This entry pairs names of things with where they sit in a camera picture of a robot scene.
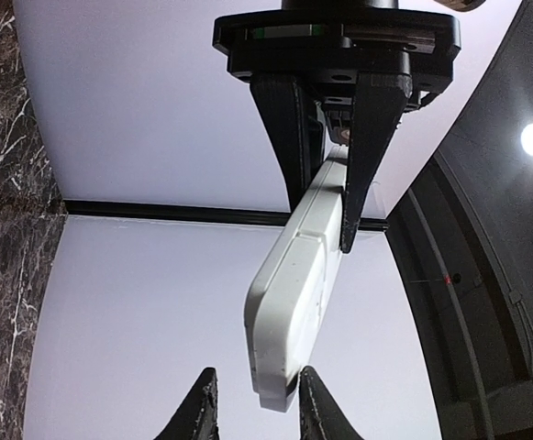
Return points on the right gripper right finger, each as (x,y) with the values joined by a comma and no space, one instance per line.
(320,416)

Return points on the white remote control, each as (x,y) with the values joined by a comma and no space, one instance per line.
(288,298)

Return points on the left black frame post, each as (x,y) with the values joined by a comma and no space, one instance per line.
(176,213)

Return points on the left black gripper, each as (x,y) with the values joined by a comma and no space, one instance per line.
(328,44)

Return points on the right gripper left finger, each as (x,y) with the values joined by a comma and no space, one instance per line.
(196,416)

